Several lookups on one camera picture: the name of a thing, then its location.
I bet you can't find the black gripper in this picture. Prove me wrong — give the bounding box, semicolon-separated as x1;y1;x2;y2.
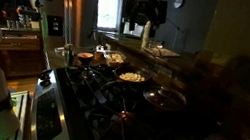
123;0;162;39

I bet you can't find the round glass pan lid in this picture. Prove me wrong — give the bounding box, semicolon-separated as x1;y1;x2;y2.
139;82;190;115

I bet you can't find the pale cloth on counter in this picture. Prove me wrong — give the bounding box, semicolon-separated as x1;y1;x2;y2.
142;44;182;61

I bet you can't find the black gas stove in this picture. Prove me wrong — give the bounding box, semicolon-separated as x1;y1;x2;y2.
26;51;228;140

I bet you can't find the black stove knob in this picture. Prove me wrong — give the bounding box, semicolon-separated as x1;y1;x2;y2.
40;78;52;90
40;68;54;82

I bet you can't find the white plastic bottle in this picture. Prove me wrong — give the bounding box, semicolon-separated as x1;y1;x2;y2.
140;20;153;50

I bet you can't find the pale pasta pile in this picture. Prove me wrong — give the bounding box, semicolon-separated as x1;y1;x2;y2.
107;51;125;67

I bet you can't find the bright window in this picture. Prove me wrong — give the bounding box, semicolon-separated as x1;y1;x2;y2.
90;0;124;32

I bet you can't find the clear glass food container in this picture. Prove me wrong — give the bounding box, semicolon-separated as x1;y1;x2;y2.
102;49;129;70

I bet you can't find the white chopped food in pan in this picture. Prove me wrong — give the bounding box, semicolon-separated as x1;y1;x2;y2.
117;69;148;85

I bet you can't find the black frying pan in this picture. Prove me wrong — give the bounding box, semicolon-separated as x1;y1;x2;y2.
99;61;155;100

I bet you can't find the small spice jar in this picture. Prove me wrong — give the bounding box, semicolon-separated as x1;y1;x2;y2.
93;48;106;65

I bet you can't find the small red bowl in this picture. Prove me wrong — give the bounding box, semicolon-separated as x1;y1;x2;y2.
75;50;95;67

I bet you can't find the stainless steel fridge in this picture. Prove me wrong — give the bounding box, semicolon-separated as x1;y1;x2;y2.
24;0;102;51

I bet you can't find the dark glass jar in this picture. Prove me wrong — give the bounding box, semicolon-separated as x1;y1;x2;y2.
61;42;77;68

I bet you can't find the wooden cabinet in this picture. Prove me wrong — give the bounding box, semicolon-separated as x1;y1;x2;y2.
0;24;53;84

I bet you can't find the round wall clock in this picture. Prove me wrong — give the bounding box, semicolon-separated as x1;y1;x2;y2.
171;0;185;10

